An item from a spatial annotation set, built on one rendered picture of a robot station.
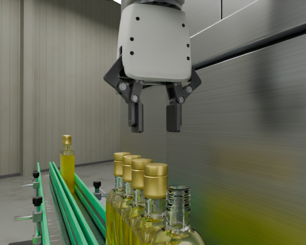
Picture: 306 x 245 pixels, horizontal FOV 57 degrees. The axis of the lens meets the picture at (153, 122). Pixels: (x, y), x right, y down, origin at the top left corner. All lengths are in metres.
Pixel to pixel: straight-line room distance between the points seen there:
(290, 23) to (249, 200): 0.24
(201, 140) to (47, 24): 9.06
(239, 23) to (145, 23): 0.16
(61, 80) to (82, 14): 2.48
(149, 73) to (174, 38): 0.06
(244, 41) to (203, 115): 0.15
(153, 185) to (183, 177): 0.20
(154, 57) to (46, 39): 8.96
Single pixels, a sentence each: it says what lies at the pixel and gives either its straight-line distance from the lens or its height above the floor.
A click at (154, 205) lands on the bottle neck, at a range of 0.40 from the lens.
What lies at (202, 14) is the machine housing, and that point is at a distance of 0.61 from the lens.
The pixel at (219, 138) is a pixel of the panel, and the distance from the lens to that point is 0.48.
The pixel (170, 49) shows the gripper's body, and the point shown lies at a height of 1.49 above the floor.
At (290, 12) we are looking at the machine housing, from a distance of 0.41.
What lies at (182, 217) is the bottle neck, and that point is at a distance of 0.35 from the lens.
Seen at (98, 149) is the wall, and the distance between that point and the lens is 10.35.
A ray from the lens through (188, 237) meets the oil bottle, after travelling 0.35.
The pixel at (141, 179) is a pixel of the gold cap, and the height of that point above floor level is 1.30.
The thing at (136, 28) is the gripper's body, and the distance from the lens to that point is 0.38.
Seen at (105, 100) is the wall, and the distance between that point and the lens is 10.58.
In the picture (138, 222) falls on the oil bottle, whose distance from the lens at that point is 0.41.
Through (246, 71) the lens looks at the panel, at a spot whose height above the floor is 1.46.
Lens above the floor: 1.39
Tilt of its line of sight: level
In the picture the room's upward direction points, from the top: straight up
